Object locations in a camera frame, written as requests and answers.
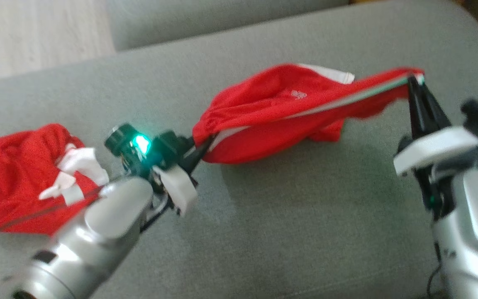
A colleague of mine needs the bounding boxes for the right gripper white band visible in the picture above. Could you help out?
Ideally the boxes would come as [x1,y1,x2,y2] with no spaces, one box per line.
[393,75,478,218]

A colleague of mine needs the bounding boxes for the left camera cable blue plug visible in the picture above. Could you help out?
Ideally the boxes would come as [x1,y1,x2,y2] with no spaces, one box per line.
[0,183,113,250]

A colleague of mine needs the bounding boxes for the grey sofa seat cushion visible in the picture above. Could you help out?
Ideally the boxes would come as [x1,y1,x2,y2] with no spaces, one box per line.
[106,0,350,51]

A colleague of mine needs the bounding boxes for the red garment with white trim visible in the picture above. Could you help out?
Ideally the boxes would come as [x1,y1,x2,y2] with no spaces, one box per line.
[0,123,110,235]

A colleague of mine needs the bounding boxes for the large grey sofa seat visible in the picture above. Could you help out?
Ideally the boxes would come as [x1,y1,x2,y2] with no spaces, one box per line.
[0,0,478,299]

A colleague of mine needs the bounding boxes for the red shorts with white stripe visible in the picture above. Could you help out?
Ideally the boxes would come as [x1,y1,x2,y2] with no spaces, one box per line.
[192,63,425,164]

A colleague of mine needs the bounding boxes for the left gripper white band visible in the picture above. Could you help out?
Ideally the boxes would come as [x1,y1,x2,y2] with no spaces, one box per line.
[151,131,215,217]

